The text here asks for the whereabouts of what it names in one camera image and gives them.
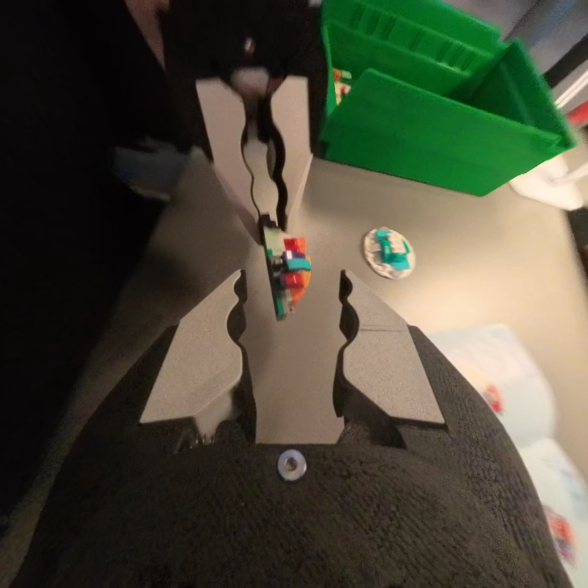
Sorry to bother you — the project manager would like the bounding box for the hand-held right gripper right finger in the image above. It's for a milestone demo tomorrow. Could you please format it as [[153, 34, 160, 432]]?
[[337, 269, 447, 426]]

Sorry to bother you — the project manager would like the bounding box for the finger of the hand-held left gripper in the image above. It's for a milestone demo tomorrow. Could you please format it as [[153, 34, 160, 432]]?
[[266, 75, 314, 231], [196, 77, 266, 244]]

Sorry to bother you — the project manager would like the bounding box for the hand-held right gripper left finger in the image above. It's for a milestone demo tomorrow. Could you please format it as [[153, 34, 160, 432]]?
[[139, 269, 256, 435]]

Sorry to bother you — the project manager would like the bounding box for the multicolour lego assembly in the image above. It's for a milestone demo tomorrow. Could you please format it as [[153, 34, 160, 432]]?
[[262, 213, 314, 321]]

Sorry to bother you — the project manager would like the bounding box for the pile of loose lego pieces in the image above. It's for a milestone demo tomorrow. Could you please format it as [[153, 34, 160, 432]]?
[[332, 68, 353, 107]]

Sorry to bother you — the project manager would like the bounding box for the round white lego base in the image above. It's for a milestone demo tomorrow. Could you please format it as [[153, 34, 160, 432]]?
[[364, 226, 417, 280]]

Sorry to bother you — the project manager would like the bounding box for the open instruction booklet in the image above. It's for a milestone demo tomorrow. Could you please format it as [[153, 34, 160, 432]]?
[[427, 324, 588, 579]]

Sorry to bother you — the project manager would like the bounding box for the green plastic bin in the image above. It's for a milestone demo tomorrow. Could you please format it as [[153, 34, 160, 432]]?
[[318, 0, 579, 197]]

